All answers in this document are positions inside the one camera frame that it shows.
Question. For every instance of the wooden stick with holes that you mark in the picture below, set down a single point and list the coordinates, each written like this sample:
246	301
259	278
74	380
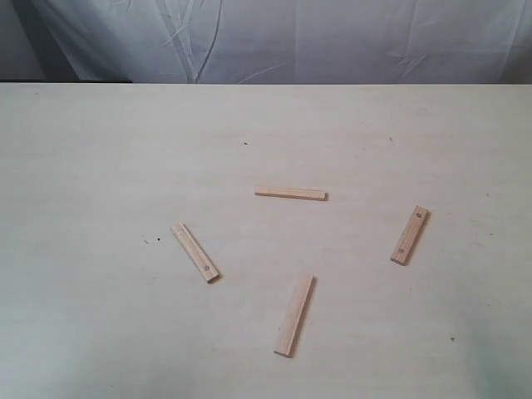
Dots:
410	235
196	253

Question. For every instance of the plain wooden stick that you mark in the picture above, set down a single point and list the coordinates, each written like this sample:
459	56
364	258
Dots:
288	329

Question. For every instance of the white backdrop cloth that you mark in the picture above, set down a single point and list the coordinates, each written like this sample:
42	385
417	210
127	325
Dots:
267	42

